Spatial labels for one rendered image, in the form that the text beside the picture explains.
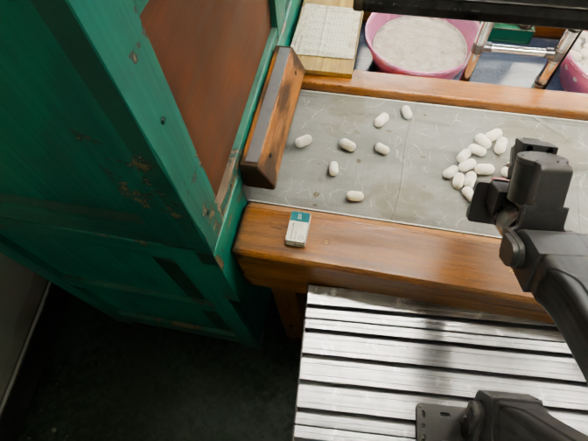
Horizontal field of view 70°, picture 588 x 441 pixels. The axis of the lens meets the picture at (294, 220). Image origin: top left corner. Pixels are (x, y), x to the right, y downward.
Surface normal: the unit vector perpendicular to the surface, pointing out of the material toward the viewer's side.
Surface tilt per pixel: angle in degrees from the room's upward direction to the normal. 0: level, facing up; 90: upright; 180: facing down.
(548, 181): 51
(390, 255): 0
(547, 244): 28
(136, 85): 90
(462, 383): 0
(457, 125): 0
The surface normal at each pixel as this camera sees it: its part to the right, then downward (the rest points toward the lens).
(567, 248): 0.00, -0.82
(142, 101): 0.98, 0.15
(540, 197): -0.11, 0.40
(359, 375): -0.05, -0.46
